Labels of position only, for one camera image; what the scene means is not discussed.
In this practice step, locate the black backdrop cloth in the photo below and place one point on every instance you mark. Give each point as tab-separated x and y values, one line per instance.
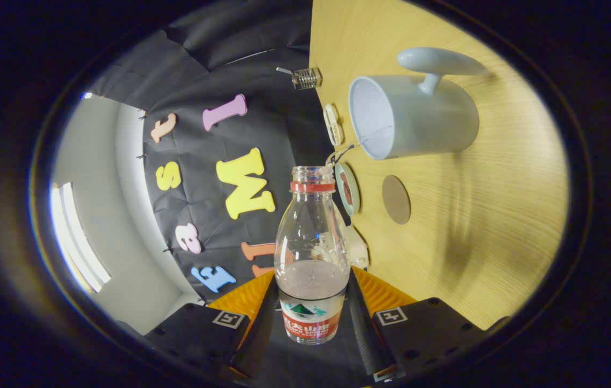
203	70

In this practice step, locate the round pale green plate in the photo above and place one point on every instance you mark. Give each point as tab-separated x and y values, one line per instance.
357	191

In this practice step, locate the wooden table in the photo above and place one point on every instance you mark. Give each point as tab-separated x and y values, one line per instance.
499	215

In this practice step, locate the white toaster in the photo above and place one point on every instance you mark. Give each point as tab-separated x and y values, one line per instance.
359	250

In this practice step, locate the divided white condiment dish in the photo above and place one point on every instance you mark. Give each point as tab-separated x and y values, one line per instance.
332	124

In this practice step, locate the round brown coaster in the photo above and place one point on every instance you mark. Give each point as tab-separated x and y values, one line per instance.
396	199

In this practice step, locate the clear plastic juice bottle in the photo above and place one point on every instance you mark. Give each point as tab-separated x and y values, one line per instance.
310	280

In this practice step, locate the brown meat slice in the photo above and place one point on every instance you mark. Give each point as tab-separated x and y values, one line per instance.
348	196
344	180

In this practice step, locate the long ceiling light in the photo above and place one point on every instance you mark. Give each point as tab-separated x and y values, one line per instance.
76	242

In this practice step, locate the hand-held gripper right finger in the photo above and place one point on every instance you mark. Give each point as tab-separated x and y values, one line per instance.
362	334

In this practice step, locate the white cup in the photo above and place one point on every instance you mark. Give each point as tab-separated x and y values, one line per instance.
424	118

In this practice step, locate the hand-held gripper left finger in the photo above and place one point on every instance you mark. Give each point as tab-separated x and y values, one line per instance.
262	334

